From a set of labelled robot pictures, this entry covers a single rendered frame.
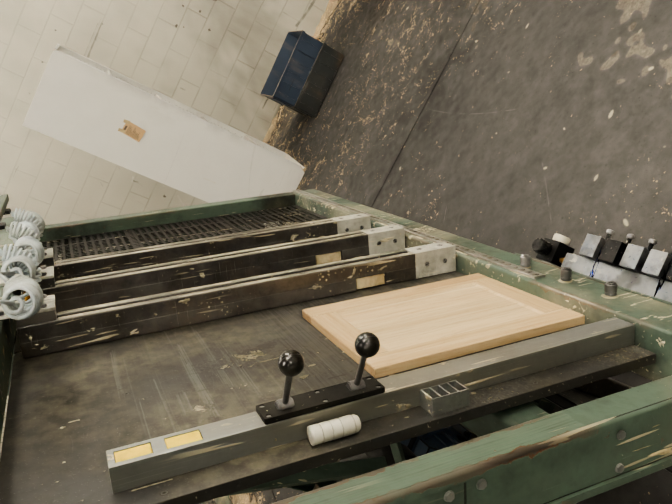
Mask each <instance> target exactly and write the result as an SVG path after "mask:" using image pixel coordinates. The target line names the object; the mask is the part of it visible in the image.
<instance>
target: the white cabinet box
mask: <svg viewBox="0 0 672 504"><path fill-rule="evenodd" d="M22 125H23V126H25V127H27V128H30V129H32V130H35V131H37V132H39V133H42V134H44V135H47V136H49V137H51V138H54V139H56V140H59V141H61V142H64V143H66V144H68V145H71V146H73V147H76V148H78V149H80V150H83V151H85V152H88V153H90V154H92V155H95V156H97V157H100V158H102V159H105V160H107V161H109V162H112V163H114V164H117V165H119V166H121V167H124V168H126V169H129V170H131V171H133V172H136V173H138V174H141V175H143V176H146V177H148V178H150V179H153V180H155V181H158V182H160V183H162V184H165V185H167V186H170V187H172V188H175V189H177V190H179V191H182V192H184V193H187V194H189V195H191V196H194V197H196V198H199V199H201V200H203V201H206V202H208V203H212V202H220V201H227V200H235V199H242V198H249V197H257V196H264V195H271V194H279V193H286V192H293V190H296V189H297V187H298V185H299V183H300V181H301V179H302V177H303V175H304V173H305V172H304V171H305V169H306V168H305V167H303V166H302V165H301V164H300V163H298V162H297V161H296V160H294V159H293V158H292V157H291V156H289V155H288V154H286V153H285V152H283V151H281V150H278V149H276V148H274V147H272V146H270V145H268V144H266V143H264V142H262V141H260V140H258V139H256V138H253V137H251V136H249V135H247V134H245V133H243V132H241V131H239V130H237V129H235V128H233V127H231V126H228V125H226V124H224V123H222V122H220V121H218V120H216V119H214V118H212V117H210V116H208V115H205V114H203V113H201V112H199V111H197V110H195V109H193V108H191V107H189V106H187V105H185V104H183V103H180V102H178V101H176V100H174V99H172V98H170V97H168V96H166V95H164V94H162V93H160V92H158V91H155V90H153V89H151V88H149V87H147V86H145V85H143V84H141V83H139V82H137V81H135V80H133V79H130V78H128V77H126V76H124V75H122V74H120V73H118V72H116V71H114V70H112V69H110V68H107V67H105V66H103V65H101V64H99V63H97V62H95V61H93V60H91V59H89V58H87V57H85V56H82V55H80V54H78V53H76V52H74V51H72V50H70V49H68V48H66V47H64V46H62V45H60V44H57V45H56V47H55V48H54V49H53V52H52V54H51V57H50V59H49V61H48V64H47V66H46V69H45V71H44V74H43V76H42V78H41V81H40V83H39V86H38V88H37V90H36V93H35V95H34V98H33V100H32V103H31V105H30V107H29V110H28V112H27V115H26V117H25V120H24V122H23V124H22Z"/></svg>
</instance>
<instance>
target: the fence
mask: <svg viewBox="0 0 672 504"><path fill-rule="evenodd" d="M634 339H635V325H634V324H632V323H629V322H626V321H624V320H621V319H619V318H616V317H613V318H610V319H606V320H602V321H598V322H594V323H591V324H587V325H583V326H579V327H575V328H572V329H568V330H564V331H560V332H556V333H552V334H549V335H545V336H541V337H537V338H533V339H530V340H526V341H522V342H518V343H514V344H511V345H507V346H503V347H499V348H495V349H492V350H488V351H484V352H480V353H476V354H473V355H469V356H465V357H461V358H457V359H454V360H450V361H446V362H442V363H438V364H435V365H431V366H427V367H423V368H419V369H416V370H412V371H408V372H404V373H400V374H396V375H393V376H389V377H385V378H381V379H377V381H379V382H380V383H381V384H382V385H383V386H384V387H385V393H381V394H378V395H374V396H370V397H367V398H363V399H359V400H356V401H352V402H348V403H345V404H341V405H337V406H334V407H330V408H326V409H323V410H319V411H315V412H312V413H308V414H304V415H301V416H297V417H293V418H290V419H286V420H282V421H279V422H275V423H271V424H268V425H265V424H264V422H263V421H262V419H261V418H260V416H259V415H258V413H257V412H252V413H248V414H244V415H240V416H237V417H233V418H229V419H225V420H221V421H218V422H214V423H210V424H206V425H202V426H199V427H195V428H191V429H187V430H183V431H180V432H176V433H172V434H168V435H164V436H161V437H157V438H153V439H149V440H145V441H142V442H138V443H134V444H130V445H126V446H123V447H119V448H115V449H111V450H107V451H106V456H107V462H108V468H109V474H110V479H111V485H112V490H113V493H118V492H121V491H125V490H128V489H132V488H135V487H139V486H142V485H146V484H149V483H153V482H156V481H160V480H163V479H167V478H170V477H174V476H177V475H181V474H184V473H187V472H191V471H194V470H198V469H201V468H205V467H208V466H212V465H215V464H219V463H222V462H226V461H229V460H233V459H236V458H240V457H243V456H247V455H250V454H254V453H257V452H261V451H264V450H268V449H271V448H274V447H278V446H281V445H285V444H288V443H292V442H295V441H299V440H302V439H306V438H308V436H307V427H308V426H310V425H313V424H318V423H321V422H324V421H328V420H331V419H335V418H338V417H342V416H346V415H352V414H355V415H357V416H358V417H359V419H360V422H365V421H368V420H372V419H375V418H379V417H382V416H386V415H389V414H393V413H396V412H400V411H403V410H407V409H410V408H414V407H417V406H420V390H421V389H424V388H428V387H431V386H435V385H439V384H442V383H446V382H450V381H453V380H457V381H458V382H459V383H460V384H462V385H463V386H465V387H466V388H469V391H473V390H476V389H480V388H483V387H487V386H490V385H494V384H497V383H501V382H504V381H508V380H511V379H515V378H518V377H522V376H525V375H529V374H532V373H536V372H539V371H542V370H546V369H549V368H553V367H556V366H560V365H563V364H567V363H570V362H574V361H577V360H581V359H584V358H588V357H591V356H595V355H598V354H602V353H605V352H609V351H612V350H616V349H619V348H623V347H626V346H629V345H633V344H634ZM197 430H198V431H199V432H200V434H201V437H202V440H198V441H194V442H191V443H187V444H183V445H180V446H176V447H172V448H169V449H167V447H166V444H165V439H167V438H171V437H175V436H178V435H182V434H186V433H190V432H194V431H197ZM148 443H150V445H151V448H152V451H153V453H150V454H146V455H143V456H139V457H135V458H132V459H128V460H124V461H121V462H117V463H115V457H114V453H115V452H118V451H122V450H126V449H129V448H133V447H137V446H141V445H145V444H148Z"/></svg>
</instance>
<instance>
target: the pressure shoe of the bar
mask: <svg viewBox="0 0 672 504"><path fill-rule="evenodd" d="M384 283H385V282H384V274H378V275H373V276H368V277H363V278H358V279H356V288H357V289H362V288H367V287H372V286H377V285H382V284H384Z"/></svg>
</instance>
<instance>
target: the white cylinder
mask: <svg viewBox="0 0 672 504"><path fill-rule="evenodd" d="M360 429H361V422H360V419H359V417H358V416H357V415H355V414H352V415H346V416H342V417H338V418H335V419H331V420H328V421H324V422H321V423H318V424H313V425H310V426H308V427H307V436H308V440H309V442H310V444H311V445H312V446H315V445H318V444H322V443H325V442H328V441H332V440H335V439H339V438H342V437H345V436H349V435H352V434H355V433H357V432H359V430H360Z"/></svg>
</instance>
